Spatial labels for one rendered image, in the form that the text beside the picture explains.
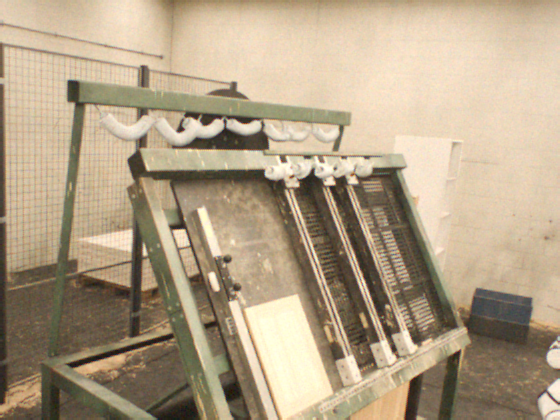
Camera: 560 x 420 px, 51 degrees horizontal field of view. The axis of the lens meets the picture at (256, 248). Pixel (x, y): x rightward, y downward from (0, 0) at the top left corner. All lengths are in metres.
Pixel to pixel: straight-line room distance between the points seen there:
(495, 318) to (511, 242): 1.24
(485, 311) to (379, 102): 3.01
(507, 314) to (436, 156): 1.85
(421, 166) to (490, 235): 1.73
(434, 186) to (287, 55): 3.24
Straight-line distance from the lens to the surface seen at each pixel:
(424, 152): 6.37
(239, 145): 3.49
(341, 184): 3.41
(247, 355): 2.43
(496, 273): 7.79
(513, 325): 6.84
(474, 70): 7.75
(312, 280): 2.88
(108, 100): 2.81
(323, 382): 2.78
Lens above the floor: 2.10
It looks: 12 degrees down
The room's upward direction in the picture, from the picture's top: 5 degrees clockwise
